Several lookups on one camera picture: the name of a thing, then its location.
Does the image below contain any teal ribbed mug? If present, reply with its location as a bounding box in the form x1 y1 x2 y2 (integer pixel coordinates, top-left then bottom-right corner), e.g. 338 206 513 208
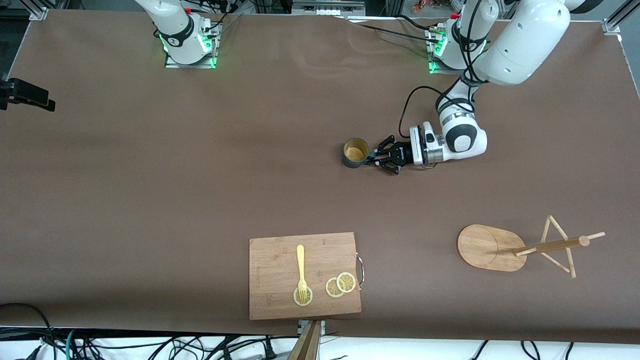
342 137 377 169

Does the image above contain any wooden cup rack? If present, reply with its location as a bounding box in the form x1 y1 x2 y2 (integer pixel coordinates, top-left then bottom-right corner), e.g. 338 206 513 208
457 215 606 279

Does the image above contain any yellow plastic fork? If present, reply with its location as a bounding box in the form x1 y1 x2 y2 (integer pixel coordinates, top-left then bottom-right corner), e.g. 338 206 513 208
296 244 309 302

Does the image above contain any large table cover sheet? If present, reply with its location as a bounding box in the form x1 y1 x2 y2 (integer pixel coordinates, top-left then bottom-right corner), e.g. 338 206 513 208
0 9 640 346

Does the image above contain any grey power strip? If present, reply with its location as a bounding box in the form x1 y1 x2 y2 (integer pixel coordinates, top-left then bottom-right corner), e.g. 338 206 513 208
292 0 367 16

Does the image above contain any wooden cutting board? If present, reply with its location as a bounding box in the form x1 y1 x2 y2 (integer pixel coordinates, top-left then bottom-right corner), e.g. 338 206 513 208
249 232 363 321

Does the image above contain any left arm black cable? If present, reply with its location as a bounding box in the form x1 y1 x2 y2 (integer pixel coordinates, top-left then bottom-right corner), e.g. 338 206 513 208
398 0 490 141

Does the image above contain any aluminium frame profile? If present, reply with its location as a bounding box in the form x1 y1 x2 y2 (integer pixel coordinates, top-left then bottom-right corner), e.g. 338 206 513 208
20 0 49 22
602 0 640 36

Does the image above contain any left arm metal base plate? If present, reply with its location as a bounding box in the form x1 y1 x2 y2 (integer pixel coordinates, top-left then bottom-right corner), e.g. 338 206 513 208
427 26 482 76

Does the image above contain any long black cable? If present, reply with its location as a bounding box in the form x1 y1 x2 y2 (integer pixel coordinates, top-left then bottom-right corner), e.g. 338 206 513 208
345 17 441 43

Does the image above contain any short black cable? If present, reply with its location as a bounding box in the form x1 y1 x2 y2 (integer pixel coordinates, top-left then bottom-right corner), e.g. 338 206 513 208
397 14 437 32

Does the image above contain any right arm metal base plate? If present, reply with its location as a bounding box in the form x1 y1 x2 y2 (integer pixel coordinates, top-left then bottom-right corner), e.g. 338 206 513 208
164 22 219 69

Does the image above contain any small metal bracket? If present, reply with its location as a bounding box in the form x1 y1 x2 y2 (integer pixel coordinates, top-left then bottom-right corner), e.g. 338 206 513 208
297 320 326 337

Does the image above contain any wooden post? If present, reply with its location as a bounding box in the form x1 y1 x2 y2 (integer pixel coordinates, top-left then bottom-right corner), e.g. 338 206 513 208
287 320 321 360

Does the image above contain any looped black cable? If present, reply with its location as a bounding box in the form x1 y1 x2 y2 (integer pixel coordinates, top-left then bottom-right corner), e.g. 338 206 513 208
0 302 58 360

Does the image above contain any teal cable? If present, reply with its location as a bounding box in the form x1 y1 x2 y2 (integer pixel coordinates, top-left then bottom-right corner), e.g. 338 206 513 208
64 329 79 360

